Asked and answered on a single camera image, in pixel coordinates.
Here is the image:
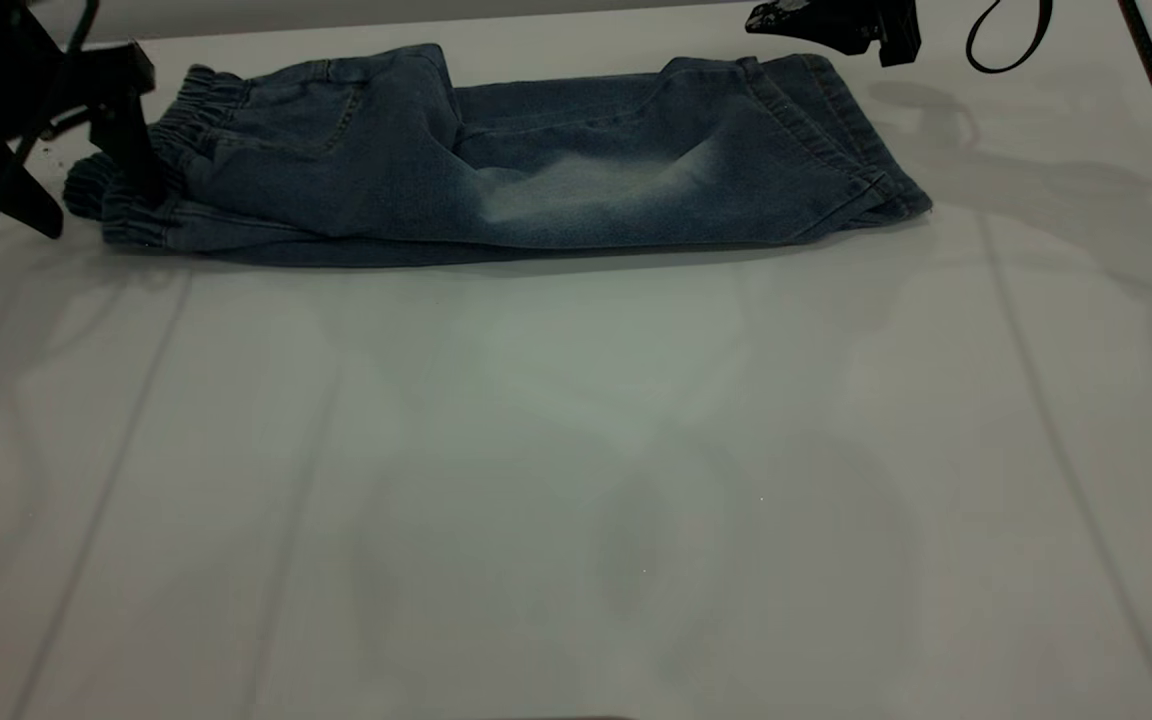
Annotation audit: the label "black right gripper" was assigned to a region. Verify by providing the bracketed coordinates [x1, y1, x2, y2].
[745, 0, 923, 68]

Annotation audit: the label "blue denim pants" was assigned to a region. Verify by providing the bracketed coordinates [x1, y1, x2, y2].
[64, 43, 934, 269]

